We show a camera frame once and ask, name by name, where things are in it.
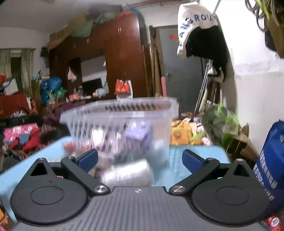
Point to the grey door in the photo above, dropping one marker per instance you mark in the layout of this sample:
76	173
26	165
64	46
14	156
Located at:
183	77

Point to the grey item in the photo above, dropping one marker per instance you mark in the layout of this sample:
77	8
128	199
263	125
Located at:
134	174

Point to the orange white hanging bag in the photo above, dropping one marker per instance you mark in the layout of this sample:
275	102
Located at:
123	89

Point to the dark red wooden wardrobe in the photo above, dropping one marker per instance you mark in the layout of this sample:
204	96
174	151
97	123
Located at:
121	41

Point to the white black hanging garment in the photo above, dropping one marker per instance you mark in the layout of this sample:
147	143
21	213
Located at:
200	35

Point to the purple cardboard box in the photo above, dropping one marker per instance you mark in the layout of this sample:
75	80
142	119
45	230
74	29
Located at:
139	135

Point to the green potted plant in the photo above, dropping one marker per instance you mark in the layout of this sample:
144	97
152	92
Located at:
218	123

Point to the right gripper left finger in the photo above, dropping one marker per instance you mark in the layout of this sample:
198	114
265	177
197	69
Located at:
77	170

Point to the white plastic laundry basket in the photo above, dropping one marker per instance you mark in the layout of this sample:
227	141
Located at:
102	124

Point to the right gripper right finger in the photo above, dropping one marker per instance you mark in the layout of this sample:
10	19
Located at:
200	171

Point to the brown hanging bag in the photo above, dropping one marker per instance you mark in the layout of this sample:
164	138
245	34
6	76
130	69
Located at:
274	24

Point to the blue shopping bag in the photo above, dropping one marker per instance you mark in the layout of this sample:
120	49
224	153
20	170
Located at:
269	167

